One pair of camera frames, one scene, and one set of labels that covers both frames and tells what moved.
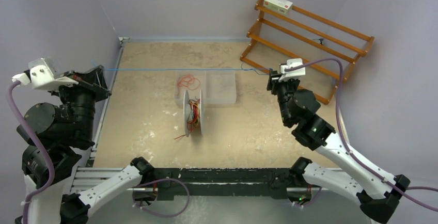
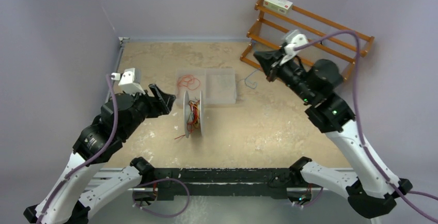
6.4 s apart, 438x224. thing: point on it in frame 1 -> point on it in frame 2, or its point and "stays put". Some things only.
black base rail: [260, 183] stays put
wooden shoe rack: [312, 54] stays put
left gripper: [92, 79] -> [160, 104]
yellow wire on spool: [198, 113] stays put
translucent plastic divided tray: [218, 86] stays put
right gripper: [274, 83] -> [270, 61]
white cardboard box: [278, 3] stays put
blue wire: [251, 69] -> [245, 78]
